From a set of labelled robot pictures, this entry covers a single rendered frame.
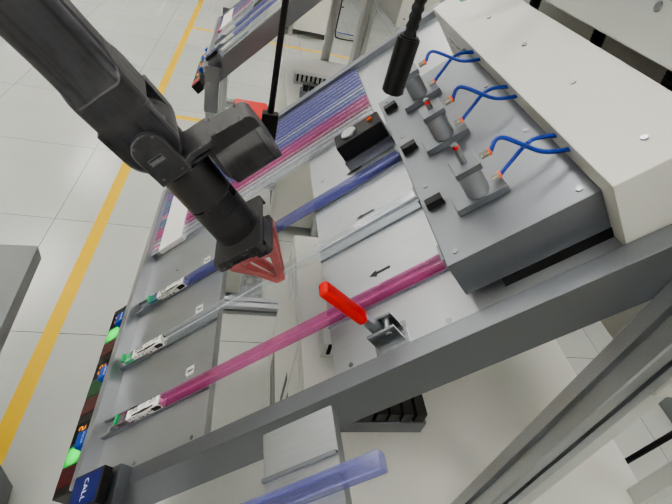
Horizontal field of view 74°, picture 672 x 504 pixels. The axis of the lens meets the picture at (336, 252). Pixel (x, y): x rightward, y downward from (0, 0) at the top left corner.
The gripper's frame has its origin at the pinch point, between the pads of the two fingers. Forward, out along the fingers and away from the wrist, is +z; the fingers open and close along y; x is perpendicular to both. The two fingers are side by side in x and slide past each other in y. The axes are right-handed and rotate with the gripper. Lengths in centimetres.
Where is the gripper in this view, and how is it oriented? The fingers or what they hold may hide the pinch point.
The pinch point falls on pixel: (277, 273)
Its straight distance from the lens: 61.8
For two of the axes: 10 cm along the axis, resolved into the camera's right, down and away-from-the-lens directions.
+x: -8.8, 4.2, 2.2
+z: 4.6, 6.3, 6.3
